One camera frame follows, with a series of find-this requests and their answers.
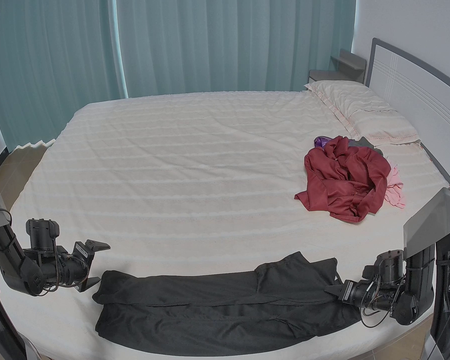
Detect pink garment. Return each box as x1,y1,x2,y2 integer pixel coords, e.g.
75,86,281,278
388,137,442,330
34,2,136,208
382,163,406,207

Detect black polo shirt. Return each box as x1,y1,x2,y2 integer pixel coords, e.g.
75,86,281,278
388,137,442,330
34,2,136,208
92,251,362,353

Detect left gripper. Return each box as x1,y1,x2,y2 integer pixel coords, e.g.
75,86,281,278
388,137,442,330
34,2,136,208
58,239,112,293

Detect dark red garment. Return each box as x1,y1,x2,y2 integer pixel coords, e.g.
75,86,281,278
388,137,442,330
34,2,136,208
294,135,392,223

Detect grey garment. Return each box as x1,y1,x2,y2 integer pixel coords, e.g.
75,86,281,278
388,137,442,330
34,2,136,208
347,136,384,157

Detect bed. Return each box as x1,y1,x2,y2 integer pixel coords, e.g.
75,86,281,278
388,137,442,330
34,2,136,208
0,38,450,360

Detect cream pillow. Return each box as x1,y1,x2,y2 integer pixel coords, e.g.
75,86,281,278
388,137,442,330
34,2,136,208
304,80,421,145

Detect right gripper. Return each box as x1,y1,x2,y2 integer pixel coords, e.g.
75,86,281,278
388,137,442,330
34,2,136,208
339,280,372,309

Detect blue-green curtain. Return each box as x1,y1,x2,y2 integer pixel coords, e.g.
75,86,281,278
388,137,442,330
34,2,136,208
0,0,129,153
114,0,357,98

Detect grey bedside table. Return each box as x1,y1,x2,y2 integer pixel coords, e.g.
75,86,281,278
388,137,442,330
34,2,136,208
308,48,367,85

